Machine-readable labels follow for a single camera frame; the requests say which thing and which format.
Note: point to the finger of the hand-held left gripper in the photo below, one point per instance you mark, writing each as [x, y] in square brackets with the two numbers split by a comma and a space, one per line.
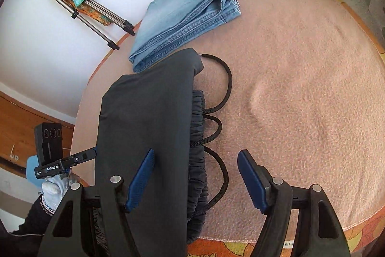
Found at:
[87, 155]

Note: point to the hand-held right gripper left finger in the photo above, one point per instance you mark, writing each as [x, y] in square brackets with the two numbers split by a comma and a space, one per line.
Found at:
[141, 178]

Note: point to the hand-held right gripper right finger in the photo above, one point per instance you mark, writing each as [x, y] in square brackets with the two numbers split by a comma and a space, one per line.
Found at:
[252, 181]

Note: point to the dark grey pants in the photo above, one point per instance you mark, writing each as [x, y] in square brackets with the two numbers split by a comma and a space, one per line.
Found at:
[150, 106]

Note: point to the person's left forearm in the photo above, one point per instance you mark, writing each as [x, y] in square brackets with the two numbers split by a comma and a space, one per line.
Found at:
[33, 218]

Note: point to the person's left hand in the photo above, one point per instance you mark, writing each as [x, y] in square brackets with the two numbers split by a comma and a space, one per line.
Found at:
[54, 189]

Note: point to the light blue object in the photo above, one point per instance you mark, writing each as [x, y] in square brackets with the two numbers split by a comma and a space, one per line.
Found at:
[31, 172]

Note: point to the orange floral bedsheet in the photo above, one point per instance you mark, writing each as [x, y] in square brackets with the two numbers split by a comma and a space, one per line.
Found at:
[234, 249]

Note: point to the metal tripod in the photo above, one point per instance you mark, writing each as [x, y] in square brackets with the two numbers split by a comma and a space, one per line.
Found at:
[113, 45]

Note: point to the bed with peach sheet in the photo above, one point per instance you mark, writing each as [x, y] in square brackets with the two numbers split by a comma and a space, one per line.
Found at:
[300, 79]

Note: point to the folded light blue jeans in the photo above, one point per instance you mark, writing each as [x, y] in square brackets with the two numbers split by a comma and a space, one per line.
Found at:
[186, 4]

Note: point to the white wall socket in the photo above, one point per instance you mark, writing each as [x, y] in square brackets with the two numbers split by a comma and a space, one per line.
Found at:
[13, 156]

